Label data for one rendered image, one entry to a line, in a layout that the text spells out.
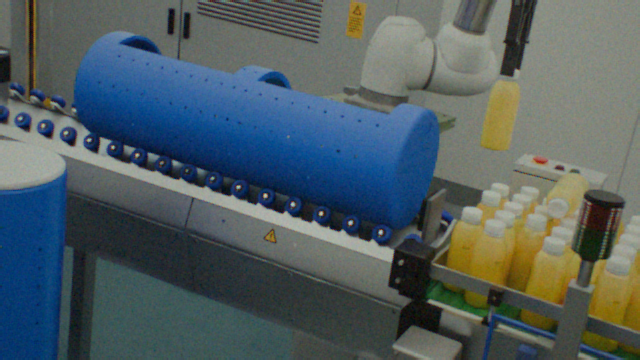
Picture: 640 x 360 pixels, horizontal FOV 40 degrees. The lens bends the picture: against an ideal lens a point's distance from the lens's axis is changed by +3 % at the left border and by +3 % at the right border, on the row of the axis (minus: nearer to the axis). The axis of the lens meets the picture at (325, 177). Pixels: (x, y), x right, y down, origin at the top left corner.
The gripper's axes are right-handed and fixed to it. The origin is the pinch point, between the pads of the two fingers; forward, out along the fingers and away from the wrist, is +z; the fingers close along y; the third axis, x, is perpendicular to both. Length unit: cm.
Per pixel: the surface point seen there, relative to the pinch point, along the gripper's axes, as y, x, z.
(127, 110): 25, -84, 26
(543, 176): -13.6, 9.3, 27.5
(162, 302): -71, -138, 130
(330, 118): 21.2, -31.8, 17.0
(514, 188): -13.8, 3.2, 32.1
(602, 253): 49, 32, 21
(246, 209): 22, -50, 43
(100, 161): 22, -94, 42
